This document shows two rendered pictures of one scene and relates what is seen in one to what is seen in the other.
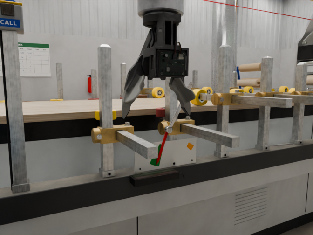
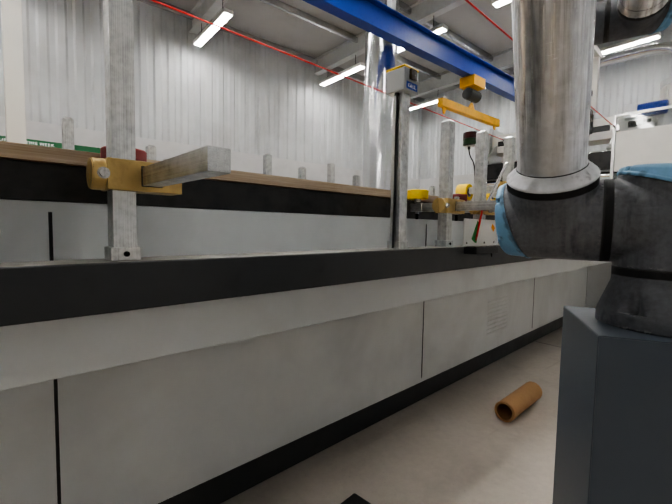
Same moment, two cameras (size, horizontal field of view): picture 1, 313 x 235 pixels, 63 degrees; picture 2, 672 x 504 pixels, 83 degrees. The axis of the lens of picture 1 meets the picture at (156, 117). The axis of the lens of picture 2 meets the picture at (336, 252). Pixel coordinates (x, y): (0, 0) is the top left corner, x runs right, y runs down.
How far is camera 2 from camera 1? 0.98 m
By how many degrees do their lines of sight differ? 17
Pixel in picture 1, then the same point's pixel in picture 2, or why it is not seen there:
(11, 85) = (404, 144)
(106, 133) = (450, 202)
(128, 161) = not seen: hidden behind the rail
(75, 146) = (386, 227)
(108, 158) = (448, 228)
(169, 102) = (482, 182)
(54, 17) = not seen: hidden behind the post
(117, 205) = (447, 279)
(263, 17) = not seen: hidden behind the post
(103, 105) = (449, 175)
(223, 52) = (511, 142)
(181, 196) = (482, 279)
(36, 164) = (359, 242)
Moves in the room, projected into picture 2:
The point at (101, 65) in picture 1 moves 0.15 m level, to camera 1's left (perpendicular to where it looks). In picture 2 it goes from (450, 138) to (409, 134)
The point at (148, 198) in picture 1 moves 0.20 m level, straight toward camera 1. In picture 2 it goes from (464, 277) to (503, 285)
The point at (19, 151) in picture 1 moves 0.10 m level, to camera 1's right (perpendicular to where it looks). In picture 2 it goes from (403, 208) to (433, 209)
